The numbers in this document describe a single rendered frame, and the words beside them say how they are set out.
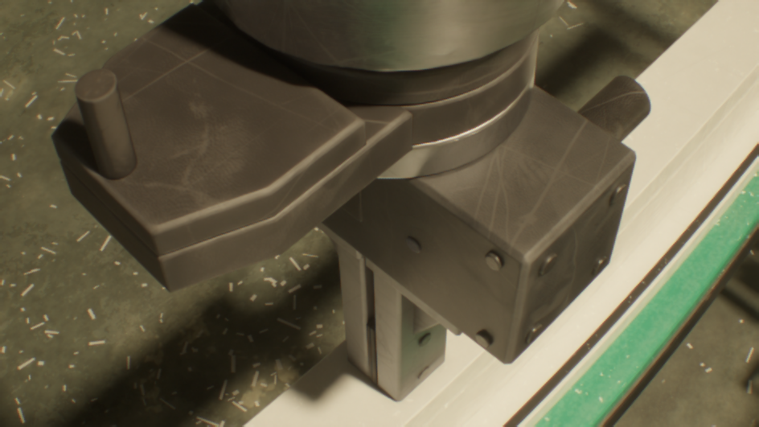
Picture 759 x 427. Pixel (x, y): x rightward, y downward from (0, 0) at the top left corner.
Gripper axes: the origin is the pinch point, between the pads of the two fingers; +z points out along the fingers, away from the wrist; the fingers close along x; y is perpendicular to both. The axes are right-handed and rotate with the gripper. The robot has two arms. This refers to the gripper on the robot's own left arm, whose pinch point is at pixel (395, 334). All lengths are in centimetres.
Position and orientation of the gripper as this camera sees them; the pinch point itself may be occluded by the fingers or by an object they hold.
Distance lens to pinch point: 38.3
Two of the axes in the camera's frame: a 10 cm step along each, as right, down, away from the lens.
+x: -7.2, -5.4, 4.4
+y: 6.9, -5.7, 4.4
